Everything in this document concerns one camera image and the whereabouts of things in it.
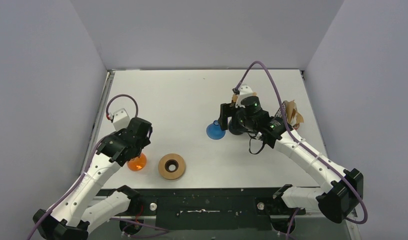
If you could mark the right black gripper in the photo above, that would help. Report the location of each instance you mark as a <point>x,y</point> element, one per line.
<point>227,110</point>

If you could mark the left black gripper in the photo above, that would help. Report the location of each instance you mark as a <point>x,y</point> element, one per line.
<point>137,145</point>

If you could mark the orange translucent dripper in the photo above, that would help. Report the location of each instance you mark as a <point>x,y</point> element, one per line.
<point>137,163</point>

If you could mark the round wooden ring stand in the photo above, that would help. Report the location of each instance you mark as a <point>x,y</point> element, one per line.
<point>172,166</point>

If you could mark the orange coffee filter box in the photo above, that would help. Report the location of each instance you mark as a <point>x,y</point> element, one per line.
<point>293,117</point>

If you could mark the brown paper coffee filter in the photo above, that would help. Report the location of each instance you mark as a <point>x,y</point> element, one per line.
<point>237,98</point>

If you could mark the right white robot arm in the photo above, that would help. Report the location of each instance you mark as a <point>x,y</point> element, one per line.
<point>339,190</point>

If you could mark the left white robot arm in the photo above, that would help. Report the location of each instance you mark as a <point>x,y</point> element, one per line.
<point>118,200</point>

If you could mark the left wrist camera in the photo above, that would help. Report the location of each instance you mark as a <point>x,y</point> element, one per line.
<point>119,119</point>

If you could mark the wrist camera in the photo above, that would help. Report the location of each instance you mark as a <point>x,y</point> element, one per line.
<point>241,93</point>
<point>119,119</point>

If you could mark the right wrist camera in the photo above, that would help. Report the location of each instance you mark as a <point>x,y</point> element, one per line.
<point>241,93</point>

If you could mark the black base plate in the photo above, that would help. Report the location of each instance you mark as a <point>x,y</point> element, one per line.
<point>211,208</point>

